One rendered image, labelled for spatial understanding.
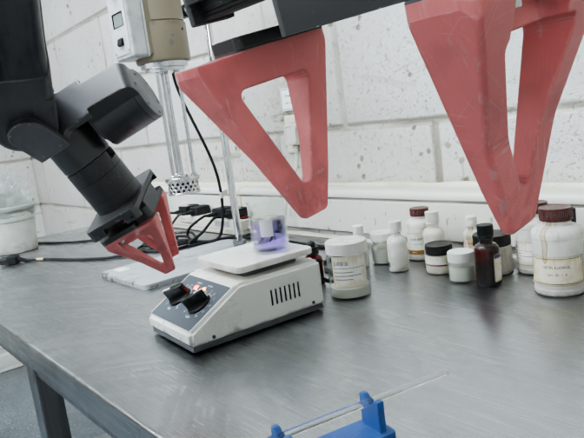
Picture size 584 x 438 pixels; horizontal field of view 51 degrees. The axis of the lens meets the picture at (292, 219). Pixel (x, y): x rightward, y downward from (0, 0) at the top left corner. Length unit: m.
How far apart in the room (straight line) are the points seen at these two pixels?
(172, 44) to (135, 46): 0.07
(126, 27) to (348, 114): 0.45
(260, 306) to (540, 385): 0.34
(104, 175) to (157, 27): 0.55
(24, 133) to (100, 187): 0.10
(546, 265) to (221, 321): 0.40
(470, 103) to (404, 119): 0.99
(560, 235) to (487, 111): 0.64
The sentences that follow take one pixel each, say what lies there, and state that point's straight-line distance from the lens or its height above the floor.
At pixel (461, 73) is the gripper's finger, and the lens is 0.16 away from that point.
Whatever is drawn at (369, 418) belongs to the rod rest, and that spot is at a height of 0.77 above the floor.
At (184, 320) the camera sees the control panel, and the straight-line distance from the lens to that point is 0.76.
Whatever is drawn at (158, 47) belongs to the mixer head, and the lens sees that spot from 1.17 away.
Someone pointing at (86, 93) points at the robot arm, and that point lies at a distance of 0.65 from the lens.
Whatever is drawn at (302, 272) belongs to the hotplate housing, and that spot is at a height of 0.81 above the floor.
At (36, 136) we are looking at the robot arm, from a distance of 0.62.
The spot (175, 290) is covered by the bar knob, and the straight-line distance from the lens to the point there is 0.81.
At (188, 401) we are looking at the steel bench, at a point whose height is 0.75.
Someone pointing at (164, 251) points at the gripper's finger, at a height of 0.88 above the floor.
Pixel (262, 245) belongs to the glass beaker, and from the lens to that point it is 0.80.
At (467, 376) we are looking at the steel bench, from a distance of 0.62.
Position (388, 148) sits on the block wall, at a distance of 1.19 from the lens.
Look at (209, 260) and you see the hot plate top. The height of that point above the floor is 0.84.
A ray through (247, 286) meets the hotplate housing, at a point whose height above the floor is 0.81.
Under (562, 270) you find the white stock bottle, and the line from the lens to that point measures 0.82.
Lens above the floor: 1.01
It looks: 9 degrees down
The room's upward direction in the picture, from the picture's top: 7 degrees counter-clockwise
